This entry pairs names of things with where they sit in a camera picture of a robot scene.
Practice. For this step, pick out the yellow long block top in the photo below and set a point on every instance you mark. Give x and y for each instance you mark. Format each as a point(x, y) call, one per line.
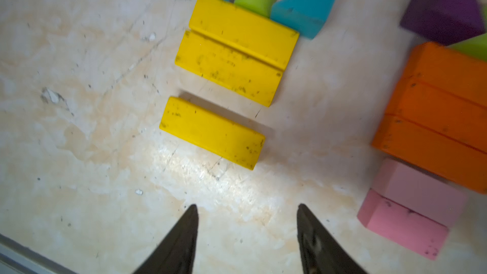
point(228, 68)

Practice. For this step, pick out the orange rectangular block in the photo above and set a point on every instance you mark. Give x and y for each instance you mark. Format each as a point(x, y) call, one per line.
point(458, 115)

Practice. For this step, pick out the pink block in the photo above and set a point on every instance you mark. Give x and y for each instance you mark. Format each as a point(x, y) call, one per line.
point(402, 226)
point(418, 192)

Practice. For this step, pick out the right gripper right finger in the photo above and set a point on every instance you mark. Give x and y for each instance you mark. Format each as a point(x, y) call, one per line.
point(320, 252)

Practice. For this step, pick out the yellow long block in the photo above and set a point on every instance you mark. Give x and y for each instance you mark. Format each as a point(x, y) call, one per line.
point(245, 31)
point(212, 132)
point(228, 68)

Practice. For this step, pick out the orange trapezoid block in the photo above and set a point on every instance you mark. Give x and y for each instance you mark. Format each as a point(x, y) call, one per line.
point(448, 70)

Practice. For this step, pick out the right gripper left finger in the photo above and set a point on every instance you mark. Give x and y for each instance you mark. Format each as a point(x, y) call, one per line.
point(176, 252)

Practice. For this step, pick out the green half-cylinder block top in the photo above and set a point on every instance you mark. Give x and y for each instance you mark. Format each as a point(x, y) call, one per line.
point(474, 47)

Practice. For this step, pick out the purple triangle block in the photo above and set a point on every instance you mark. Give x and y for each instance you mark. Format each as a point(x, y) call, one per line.
point(444, 21)

